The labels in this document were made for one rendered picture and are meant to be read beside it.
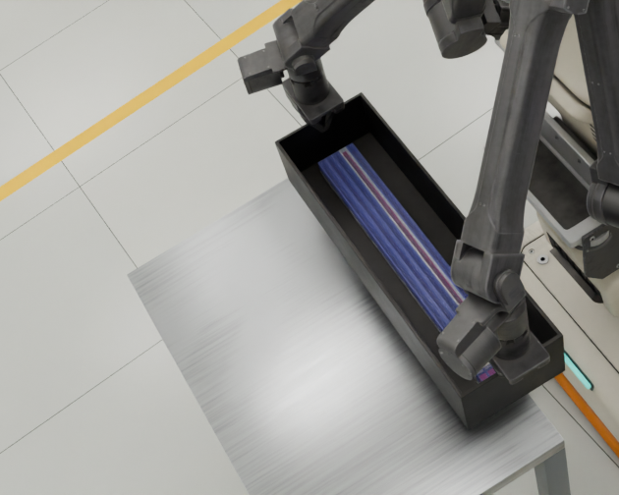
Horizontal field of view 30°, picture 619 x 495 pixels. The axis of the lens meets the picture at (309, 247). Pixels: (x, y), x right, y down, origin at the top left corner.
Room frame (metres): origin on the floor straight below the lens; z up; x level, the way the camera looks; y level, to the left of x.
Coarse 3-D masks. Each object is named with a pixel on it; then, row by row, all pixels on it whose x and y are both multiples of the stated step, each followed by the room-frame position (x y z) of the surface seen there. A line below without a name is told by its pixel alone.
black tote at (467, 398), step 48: (288, 144) 1.24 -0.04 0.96; (336, 144) 1.26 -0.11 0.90; (384, 144) 1.21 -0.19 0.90; (432, 192) 1.05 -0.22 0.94; (336, 240) 1.06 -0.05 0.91; (432, 240) 1.01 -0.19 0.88; (384, 288) 0.90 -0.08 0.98; (432, 336) 0.84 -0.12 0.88; (480, 384) 0.69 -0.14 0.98; (528, 384) 0.70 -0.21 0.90
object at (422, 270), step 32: (352, 160) 1.20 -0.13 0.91; (352, 192) 1.13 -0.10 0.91; (384, 192) 1.11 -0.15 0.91; (384, 224) 1.05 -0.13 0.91; (416, 224) 1.02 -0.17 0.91; (384, 256) 1.01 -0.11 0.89; (416, 256) 0.97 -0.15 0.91; (416, 288) 0.91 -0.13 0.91; (448, 288) 0.89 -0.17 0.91; (448, 320) 0.84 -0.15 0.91
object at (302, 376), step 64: (192, 256) 1.23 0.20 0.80; (256, 256) 1.17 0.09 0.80; (320, 256) 1.12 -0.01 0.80; (192, 320) 1.10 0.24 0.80; (256, 320) 1.05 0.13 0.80; (320, 320) 1.00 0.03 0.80; (384, 320) 0.95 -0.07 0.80; (192, 384) 0.99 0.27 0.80; (256, 384) 0.94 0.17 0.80; (320, 384) 0.89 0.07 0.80; (384, 384) 0.84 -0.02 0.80; (256, 448) 0.83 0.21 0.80; (320, 448) 0.78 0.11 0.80; (384, 448) 0.74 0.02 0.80; (448, 448) 0.70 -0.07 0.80; (512, 448) 0.66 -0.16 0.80
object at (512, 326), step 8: (520, 304) 0.69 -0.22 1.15; (504, 312) 0.69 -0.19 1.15; (512, 312) 0.68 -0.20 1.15; (520, 312) 0.68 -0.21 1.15; (496, 320) 0.68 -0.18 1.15; (504, 320) 0.68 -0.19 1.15; (512, 320) 0.67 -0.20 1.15; (520, 320) 0.67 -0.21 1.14; (528, 320) 0.69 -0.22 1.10; (496, 328) 0.67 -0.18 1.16; (504, 328) 0.68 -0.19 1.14; (512, 328) 0.67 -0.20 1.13; (520, 328) 0.67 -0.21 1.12; (496, 336) 0.67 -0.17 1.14; (504, 336) 0.68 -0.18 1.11; (512, 336) 0.67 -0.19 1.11
